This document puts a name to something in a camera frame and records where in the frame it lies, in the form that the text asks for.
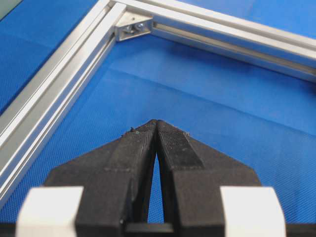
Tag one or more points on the aluminium extrusion frame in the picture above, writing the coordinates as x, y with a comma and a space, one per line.
30, 120

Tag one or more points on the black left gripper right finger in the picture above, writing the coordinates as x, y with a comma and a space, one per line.
191, 174

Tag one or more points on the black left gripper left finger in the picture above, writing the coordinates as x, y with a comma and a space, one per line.
116, 180

